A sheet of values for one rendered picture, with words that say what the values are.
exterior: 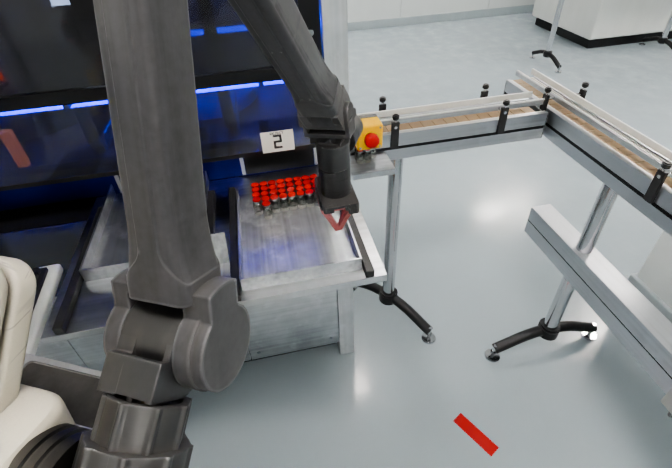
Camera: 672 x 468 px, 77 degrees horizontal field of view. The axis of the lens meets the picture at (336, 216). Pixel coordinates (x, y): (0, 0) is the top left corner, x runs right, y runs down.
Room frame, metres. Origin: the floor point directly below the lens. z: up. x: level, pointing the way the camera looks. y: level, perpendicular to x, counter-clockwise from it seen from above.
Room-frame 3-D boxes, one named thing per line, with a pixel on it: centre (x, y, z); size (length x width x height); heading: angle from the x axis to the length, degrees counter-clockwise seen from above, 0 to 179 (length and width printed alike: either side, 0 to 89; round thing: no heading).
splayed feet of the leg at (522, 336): (1.02, -0.82, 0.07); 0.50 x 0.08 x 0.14; 100
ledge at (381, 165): (1.11, -0.11, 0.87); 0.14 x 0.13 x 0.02; 10
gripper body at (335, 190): (0.64, 0.00, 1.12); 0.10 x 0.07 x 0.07; 10
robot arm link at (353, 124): (0.68, -0.01, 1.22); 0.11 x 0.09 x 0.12; 161
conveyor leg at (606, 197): (1.02, -0.82, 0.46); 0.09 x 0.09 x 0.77; 10
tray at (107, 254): (0.85, 0.46, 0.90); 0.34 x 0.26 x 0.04; 10
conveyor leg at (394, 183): (1.23, -0.21, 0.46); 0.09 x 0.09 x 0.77; 10
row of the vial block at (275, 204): (0.88, 0.12, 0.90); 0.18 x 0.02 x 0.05; 100
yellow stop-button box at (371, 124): (1.07, -0.10, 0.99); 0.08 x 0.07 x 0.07; 10
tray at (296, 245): (0.80, 0.11, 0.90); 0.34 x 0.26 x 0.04; 10
